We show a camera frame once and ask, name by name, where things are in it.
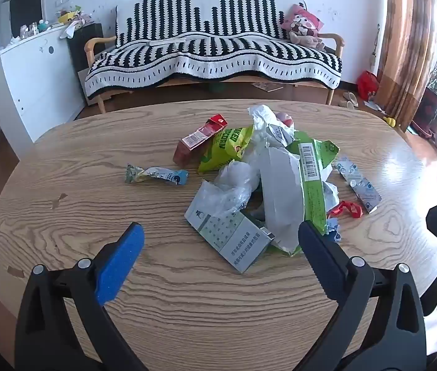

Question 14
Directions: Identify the group of small bottles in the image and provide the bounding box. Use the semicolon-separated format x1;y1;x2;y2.
0;19;51;60

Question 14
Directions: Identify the white paper sheet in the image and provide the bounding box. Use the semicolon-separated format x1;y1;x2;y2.
363;98;387;114

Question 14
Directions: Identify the blue candy wrapper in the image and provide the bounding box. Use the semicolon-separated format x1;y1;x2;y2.
125;163;189;186

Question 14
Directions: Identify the wooden sofa frame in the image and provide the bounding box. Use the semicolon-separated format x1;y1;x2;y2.
84;33;345;114

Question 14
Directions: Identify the hanging wall ornament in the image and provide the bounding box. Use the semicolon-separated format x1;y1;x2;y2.
369;23;382;74

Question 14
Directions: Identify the torn green silver-lined package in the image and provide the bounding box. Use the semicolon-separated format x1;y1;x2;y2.
259;131;339;258

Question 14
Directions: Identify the white cabinet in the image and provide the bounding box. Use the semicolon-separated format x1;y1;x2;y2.
0;27;88;143

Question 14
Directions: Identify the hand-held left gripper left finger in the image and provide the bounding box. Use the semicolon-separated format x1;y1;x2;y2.
15;222;145;371

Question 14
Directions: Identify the pile of colourful toys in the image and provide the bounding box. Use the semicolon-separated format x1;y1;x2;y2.
54;5;95;39

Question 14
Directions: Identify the flat printed booklet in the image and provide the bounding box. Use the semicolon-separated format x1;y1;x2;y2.
251;81;283;92

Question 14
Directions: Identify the clear plastic bag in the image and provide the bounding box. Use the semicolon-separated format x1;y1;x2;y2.
195;160;262;217

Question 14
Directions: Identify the small blue scrap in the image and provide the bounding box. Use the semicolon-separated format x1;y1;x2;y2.
326;218;343;244

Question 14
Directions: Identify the red bag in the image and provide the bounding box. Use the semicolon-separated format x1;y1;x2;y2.
357;70;379;101

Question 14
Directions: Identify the dark red plant pot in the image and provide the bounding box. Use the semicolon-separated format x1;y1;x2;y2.
416;87;437;132

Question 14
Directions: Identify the brown cardboard sheet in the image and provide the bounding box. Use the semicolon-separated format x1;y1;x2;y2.
77;67;101;107

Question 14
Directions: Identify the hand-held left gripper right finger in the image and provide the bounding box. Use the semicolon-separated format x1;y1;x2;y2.
298;220;427;371

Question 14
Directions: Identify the black cabinet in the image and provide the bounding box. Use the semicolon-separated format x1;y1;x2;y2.
67;23;105;74

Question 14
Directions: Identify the red cardboard box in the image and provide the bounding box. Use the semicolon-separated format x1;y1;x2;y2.
173;114;229;165

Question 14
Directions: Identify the black white striped blanket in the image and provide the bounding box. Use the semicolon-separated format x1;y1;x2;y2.
84;0;343;99

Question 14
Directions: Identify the silver blister pack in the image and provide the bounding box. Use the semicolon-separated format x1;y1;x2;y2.
332;156;382;214

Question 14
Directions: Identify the pink cartoon cushion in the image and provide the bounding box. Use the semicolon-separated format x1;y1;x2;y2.
280;4;324;39

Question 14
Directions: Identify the green yellow snack bag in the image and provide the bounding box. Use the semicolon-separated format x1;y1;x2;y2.
197;125;255;174

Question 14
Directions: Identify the brown patterned curtain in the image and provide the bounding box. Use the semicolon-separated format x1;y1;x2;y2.
375;0;437;132

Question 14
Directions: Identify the white plastic bag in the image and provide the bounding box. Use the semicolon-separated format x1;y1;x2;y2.
247;104;281;143

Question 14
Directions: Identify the grey green cigarette pack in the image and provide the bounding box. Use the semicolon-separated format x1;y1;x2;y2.
184;203;275;275

